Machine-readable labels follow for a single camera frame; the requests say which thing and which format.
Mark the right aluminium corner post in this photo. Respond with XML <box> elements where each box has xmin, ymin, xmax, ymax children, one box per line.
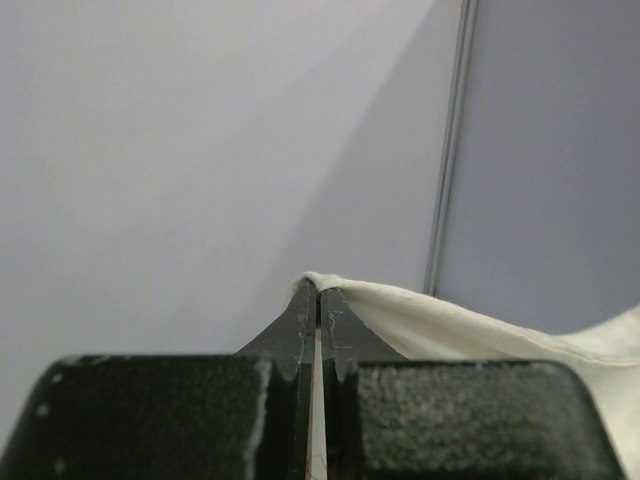
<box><xmin>424</xmin><ymin>0</ymin><xmax>479</xmax><ymax>296</ymax></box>

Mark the cream t shirt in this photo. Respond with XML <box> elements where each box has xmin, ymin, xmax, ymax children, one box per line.
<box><xmin>300</xmin><ymin>271</ymin><xmax>639</xmax><ymax>479</ymax></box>

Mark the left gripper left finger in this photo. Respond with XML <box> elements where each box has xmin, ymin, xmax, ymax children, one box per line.
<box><xmin>1</xmin><ymin>280</ymin><xmax>317</xmax><ymax>479</ymax></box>

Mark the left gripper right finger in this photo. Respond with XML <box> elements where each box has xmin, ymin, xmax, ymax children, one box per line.
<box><xmin>319</xmin><ymin>289</ymin><xmax>624</xmax><ymax>479</ymax></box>

